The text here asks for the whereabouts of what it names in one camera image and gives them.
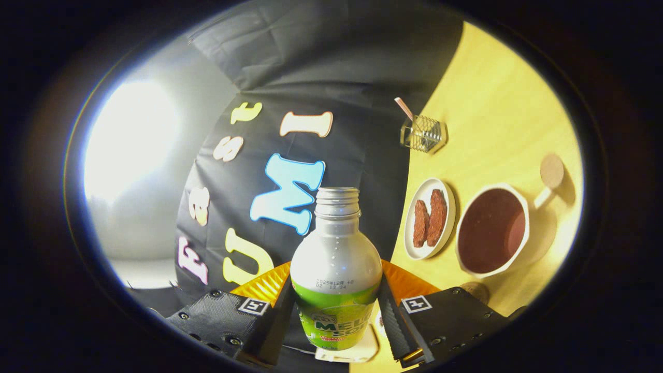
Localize black backdrop cloth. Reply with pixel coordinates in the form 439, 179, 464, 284
127, 0, 464, 373

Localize wooden table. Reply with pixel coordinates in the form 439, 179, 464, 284
350, 21, 585, 373

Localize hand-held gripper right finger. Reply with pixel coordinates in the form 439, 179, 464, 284
377, 260, 511, 369

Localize small white condiment dish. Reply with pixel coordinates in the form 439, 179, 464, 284
315, 306, 386, 363

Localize brown fried meat piece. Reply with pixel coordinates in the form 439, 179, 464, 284
427, 189, 448, 247
413, 199, 430, 248

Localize white cup with wooden handle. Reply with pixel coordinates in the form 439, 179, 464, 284
456, 154, 565, 279

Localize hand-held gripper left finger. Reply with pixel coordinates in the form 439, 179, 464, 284
166, 262, 294, 368

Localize silver green juice bottle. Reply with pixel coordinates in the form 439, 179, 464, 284
289, 187, 383, 352

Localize pink striped straw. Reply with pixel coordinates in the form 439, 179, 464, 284
394, 97, 415, 122

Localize white round plate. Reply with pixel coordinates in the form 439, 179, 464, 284
403, 178, 457, 261

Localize round cork coaster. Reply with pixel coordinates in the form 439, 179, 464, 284
460, 281, 490, 305

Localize wire mesh holder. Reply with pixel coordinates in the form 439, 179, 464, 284
400, 114, 448, 154

